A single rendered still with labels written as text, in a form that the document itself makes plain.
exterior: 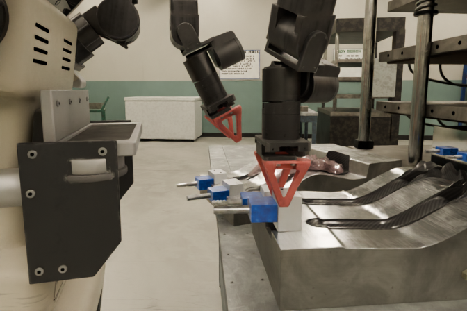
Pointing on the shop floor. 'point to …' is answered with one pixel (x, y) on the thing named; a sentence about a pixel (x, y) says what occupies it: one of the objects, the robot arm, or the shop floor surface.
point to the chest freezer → (166, 116)
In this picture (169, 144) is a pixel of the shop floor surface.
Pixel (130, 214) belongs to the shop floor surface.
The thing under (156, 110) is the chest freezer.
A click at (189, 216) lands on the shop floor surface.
